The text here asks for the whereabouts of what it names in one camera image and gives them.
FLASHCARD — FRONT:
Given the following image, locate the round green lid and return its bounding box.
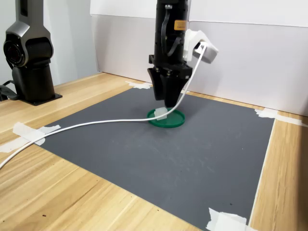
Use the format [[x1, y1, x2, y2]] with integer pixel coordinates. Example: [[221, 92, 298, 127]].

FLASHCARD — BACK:
[[146, 107, 186, 128]]

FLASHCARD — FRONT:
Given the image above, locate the white tape piece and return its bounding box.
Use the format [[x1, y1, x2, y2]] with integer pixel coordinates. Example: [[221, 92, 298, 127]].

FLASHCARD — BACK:
[[0, 122, 62, 154], [125, 81, 153, 90], [254, 108, 308, 128], [205, 207, 259, 231]]

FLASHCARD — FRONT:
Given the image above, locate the white camera box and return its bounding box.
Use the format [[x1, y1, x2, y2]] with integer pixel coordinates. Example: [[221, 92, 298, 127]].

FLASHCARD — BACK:
[[184, 28, 219, 64]]

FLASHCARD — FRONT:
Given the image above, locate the small white plastic terminal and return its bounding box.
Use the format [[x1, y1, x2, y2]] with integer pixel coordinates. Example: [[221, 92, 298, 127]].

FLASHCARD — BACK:
[[154, 107, 168, 121]]

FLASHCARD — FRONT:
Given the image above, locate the dark grey mat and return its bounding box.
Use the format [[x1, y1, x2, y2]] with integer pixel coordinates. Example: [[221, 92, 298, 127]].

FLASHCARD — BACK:
[[31, 85, 276, 231]]

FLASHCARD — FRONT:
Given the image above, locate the white camera cable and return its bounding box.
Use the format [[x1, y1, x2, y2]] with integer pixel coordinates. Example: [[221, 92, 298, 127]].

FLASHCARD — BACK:
[[0, 41, 208, 169]]

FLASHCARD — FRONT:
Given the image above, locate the black cable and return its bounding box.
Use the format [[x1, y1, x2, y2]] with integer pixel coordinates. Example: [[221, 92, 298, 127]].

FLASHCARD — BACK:
[[0, 80, 19, 101]]

